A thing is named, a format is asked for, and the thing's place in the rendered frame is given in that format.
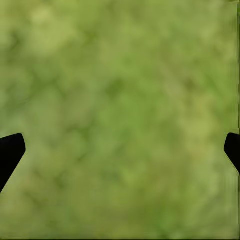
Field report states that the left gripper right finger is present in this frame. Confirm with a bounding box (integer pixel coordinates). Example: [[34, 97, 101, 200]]
[[224, 133, 240, 173]]

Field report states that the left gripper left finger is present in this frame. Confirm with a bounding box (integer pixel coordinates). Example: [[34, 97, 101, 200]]
[[0, 133, 26, 193]]

